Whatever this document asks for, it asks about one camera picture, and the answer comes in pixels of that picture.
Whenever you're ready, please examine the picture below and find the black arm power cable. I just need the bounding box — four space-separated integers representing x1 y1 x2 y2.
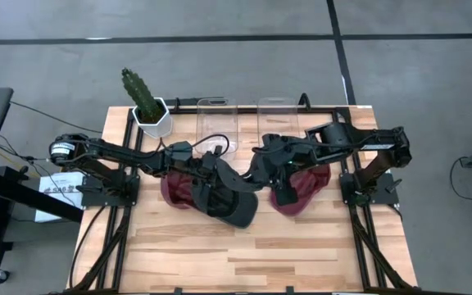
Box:
68 204 110 290

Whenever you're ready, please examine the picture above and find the green cactus plant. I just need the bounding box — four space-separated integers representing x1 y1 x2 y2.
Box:
120 67 164 124

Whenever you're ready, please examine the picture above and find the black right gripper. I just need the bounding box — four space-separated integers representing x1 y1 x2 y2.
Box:
254 134 302 207

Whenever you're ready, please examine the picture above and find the black metal table frame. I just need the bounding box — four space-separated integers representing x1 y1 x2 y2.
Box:
70 96 420 295

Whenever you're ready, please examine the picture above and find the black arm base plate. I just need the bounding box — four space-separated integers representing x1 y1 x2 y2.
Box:
340 171 401 206
80 174 141 207

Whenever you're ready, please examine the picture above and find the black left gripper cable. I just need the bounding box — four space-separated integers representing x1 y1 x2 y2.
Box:
193 134 231 157

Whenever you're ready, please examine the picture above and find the white paper sheet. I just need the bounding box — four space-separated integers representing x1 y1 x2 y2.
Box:
34 171 85 223

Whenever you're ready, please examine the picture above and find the maroon corduroy baseball cap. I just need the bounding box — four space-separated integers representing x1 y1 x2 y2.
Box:
269 163 332 217
160 170 204 211

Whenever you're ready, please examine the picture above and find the black baseball cap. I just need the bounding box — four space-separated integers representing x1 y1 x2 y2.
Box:
189 163 260 229
213 157 276 194

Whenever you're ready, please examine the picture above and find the white hexagonal plant pot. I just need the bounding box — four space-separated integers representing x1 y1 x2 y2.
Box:
131 97 175 139

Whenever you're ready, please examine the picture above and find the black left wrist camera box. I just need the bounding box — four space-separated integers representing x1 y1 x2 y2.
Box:
165 140 194 163

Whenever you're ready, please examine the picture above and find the clear plastic bin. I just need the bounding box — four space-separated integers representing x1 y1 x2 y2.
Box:
194 97 239 161
256 97 304 144

